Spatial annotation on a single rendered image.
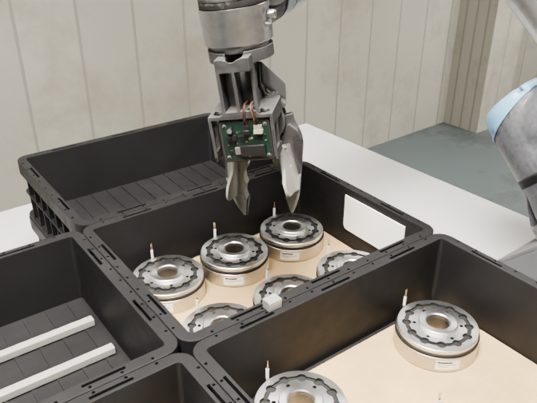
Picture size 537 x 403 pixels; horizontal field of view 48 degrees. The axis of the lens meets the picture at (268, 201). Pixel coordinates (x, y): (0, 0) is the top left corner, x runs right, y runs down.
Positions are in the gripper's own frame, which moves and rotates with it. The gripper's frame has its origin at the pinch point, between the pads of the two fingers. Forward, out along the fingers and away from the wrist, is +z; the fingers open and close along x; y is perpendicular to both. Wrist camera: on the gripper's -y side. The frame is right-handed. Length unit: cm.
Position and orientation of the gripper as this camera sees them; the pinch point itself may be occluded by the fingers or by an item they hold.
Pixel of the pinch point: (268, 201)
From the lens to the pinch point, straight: 76.3
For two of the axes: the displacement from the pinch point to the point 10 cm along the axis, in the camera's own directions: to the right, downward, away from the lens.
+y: -1.7, 4.5, -8.7
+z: 1.3, 8.9, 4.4
